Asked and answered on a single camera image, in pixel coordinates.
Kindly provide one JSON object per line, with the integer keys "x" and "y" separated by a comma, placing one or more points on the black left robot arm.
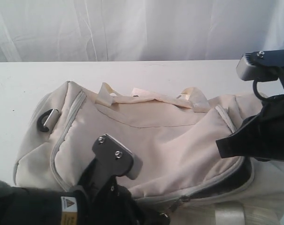
{"x": 34, "y": 206}

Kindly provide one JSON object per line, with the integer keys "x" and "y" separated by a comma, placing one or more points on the beige canvas duffel bag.
{"x": 175, "y": 138}

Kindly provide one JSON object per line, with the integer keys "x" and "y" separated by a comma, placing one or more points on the white backdrop curtain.
{"x": 134, "y": 30}

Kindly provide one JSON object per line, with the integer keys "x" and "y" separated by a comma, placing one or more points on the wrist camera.
{"x": 116, "y": 158}
{"x": 260, "y": 65}

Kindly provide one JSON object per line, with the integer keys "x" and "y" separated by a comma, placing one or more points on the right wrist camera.
{"x": 260, "y": 65}

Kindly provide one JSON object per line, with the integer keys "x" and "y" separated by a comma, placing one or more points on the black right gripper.
{"x": 258, "y": 137}

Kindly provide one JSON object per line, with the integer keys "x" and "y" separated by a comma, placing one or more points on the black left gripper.
{"x": 107, "y": 203}

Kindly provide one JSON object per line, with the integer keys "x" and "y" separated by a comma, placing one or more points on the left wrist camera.
{"x": 116, "y": 158}

